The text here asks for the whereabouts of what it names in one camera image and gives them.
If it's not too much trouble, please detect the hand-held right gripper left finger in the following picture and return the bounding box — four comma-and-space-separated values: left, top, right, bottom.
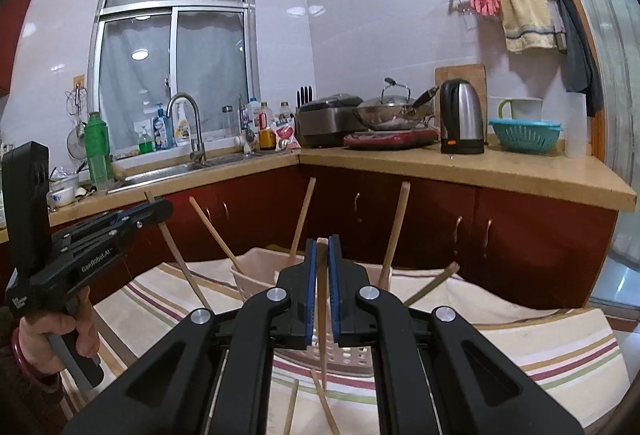
60, 237, 318, 435

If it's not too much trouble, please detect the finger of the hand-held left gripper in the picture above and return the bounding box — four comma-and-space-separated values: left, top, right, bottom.
52, 197, 174, 241
65, 214, 171, 261

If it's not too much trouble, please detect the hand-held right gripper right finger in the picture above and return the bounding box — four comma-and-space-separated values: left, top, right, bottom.
327, 235, 586, 435

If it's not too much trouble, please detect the long wooden chopstick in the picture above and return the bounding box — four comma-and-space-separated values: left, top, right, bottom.
283, 379, 300, 435
188, 196, 247, 275
310, 369, 342, 435
144, 191, 213, 312
289, 177, 317, 267
403, 262, 461, 307
317, 242, 331, 391
377, 181, 412, 291

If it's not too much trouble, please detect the pink perforated utensil holder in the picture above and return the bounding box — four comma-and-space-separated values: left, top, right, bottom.
230, 247, 396, 378

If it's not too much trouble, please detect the person's left forearm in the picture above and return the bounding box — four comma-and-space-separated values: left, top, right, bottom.
0, 305, 68, 435

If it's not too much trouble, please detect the person's left hand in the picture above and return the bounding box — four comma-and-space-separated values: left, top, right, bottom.
17, 287, 102, 377

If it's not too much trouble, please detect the blue patterned white bowl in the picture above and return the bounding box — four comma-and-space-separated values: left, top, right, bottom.
47, 187, 76, 209

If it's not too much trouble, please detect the stainless steel sink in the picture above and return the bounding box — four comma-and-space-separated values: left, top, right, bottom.
107, 154, 296, 193

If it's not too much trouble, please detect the tall green plastic bottle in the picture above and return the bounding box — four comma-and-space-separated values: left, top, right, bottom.
85, 112, 115, 190

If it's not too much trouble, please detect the blue dish soap bottle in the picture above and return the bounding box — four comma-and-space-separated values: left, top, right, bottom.
152, 104, 173, 150

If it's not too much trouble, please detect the hanging metal strainer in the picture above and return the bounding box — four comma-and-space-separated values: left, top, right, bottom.
65, 85, 91, 160

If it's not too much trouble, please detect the white spray cleaner bottle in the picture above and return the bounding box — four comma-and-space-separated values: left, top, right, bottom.
172, 105, 192, 146

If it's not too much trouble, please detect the steel kitchen faucet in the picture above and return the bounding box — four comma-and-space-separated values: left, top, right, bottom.
166, 92, 207, 163

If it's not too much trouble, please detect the small filter tap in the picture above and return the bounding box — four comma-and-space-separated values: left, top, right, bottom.
239, 95, 256, 156

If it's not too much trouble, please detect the amber cooking oil bottle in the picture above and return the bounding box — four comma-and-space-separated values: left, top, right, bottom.
257, 102, 277, 150

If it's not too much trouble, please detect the red and white snack bag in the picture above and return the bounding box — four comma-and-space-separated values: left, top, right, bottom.
274, 117, 301, 150

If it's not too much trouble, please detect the red induction cooker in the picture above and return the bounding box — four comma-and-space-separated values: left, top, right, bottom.
343, 127, 441, 150

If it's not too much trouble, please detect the grey rice cooker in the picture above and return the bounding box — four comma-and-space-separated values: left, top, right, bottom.
299, 93, 365, 148

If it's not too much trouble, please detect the steel wok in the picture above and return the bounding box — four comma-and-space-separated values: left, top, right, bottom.
352, 87, 441, 132

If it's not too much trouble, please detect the knife block with black knives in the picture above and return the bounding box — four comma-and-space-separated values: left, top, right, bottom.
296, 86, 315, 136

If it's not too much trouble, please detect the striped tablecloth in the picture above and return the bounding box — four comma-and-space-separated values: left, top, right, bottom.
60, 260, 631, 435

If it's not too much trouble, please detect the red wooden base cabinet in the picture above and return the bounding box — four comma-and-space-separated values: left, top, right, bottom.
0, 165, 621, 311

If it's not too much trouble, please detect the glass wok lid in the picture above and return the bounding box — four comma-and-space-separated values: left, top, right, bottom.
367, 77, 412, 108

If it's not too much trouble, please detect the steel electric kettle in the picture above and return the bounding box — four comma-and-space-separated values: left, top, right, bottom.
439, 79, 486, 154

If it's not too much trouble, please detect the teal plastic colander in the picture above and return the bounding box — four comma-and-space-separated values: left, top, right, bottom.
488, 117, 564, 153

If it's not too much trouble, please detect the wooden cutting board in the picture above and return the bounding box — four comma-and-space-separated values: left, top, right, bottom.
435, 64, 488, 116

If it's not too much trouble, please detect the white plastic container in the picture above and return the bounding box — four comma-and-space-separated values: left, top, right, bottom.
566, 92, 588, 159

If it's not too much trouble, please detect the yellow towel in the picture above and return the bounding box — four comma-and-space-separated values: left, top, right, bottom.
491, 0, 557, 53

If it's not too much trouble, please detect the dark grey cloth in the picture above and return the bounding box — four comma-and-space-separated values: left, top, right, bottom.
554, 0, 605, 117

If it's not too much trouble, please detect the red bracelet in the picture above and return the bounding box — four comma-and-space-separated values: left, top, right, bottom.
11, 327, 62, 391

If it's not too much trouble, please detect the aluminium frame window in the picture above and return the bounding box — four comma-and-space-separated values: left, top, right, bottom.
87, 0, 256, 156

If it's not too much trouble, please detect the red wall cabinet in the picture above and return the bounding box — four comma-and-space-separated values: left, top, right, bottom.
0, 0, 53, 100

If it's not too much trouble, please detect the white mug with green handle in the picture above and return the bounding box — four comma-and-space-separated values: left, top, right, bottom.
497, 97, 543, 120

